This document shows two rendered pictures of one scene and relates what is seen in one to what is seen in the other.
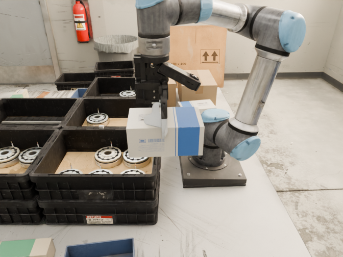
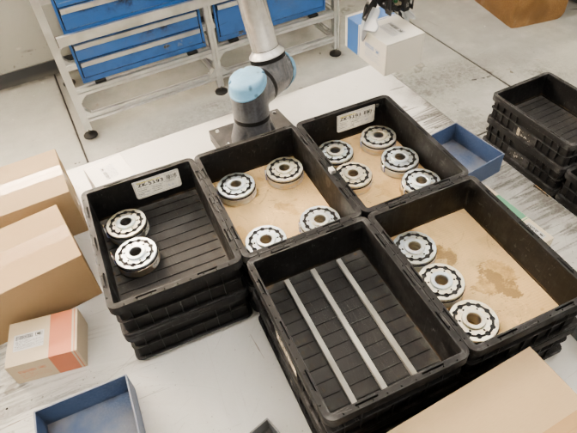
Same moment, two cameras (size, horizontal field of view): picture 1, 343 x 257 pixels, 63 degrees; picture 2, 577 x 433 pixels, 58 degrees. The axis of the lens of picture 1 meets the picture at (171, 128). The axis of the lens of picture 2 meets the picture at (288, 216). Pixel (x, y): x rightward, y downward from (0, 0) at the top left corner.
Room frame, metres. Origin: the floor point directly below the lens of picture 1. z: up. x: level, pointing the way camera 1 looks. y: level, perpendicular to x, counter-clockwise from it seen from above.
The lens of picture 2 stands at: (1.43, 1.17, 1.82)
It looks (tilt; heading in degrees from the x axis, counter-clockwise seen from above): 46 degrees down; 250
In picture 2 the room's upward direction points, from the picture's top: 6 degrees counter-clockwise
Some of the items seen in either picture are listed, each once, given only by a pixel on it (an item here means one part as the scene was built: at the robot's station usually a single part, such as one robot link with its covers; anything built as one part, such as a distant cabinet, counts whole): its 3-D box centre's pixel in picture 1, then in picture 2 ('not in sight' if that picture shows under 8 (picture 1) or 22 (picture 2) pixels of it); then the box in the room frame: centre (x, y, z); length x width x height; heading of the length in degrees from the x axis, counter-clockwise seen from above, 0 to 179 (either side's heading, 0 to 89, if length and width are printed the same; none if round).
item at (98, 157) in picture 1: (107, 154); (353, 174); (0.89, 0.25, 0.86); 0.10 x 0.10 x 0.01
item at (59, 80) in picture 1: (80, 92); not in sight; (2.82, 0.98, 0.31); 0.40 x 0.30 x 0.34; 93
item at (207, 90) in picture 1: (195, 88); (20, 207); (1.77, -0.16, 0.78); 0.30 x 0.22 x 0.16; 4
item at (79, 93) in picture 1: (84, 99); (91, 429); (1.69, 0.57, 0.74); 0.20 x 0.15 x 0.07; 179
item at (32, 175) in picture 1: (102, 151); (376, 149); (0.82, 0.25, 0.92); 0.40 x 0.30 x 0.02; 90
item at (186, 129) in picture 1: (165, 130); (382, 39); (0.68, 0.02, 1.09); 0.20 x 0.12 x 0.09; 93
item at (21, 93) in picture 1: (17, 100); not in sight; (1.68, 1.01, 0.73); 0.24 x 0.06 x 0.06; 7
